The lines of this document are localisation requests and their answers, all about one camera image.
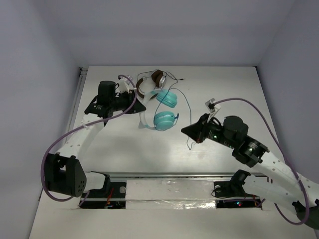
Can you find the brown headphones with cable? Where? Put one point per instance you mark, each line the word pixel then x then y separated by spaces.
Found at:
pixel 157 76

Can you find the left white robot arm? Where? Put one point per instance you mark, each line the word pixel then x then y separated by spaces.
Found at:
pixel 62 175

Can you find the teal headphones with cable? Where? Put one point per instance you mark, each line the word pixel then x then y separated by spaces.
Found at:
pixel 165 120

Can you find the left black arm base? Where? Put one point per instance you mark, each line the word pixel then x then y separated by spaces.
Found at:
pixel 111 196

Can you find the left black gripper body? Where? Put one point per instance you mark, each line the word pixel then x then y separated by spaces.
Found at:
pixel 130 101

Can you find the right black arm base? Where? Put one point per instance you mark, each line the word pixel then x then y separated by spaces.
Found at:
pixel 231 195

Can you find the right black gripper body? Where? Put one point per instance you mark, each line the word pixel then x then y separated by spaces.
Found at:
pixel 211 131

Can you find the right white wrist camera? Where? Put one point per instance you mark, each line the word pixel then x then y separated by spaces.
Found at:
pixel 213 107

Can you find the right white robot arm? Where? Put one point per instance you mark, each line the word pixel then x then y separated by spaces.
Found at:
pixel 290 190

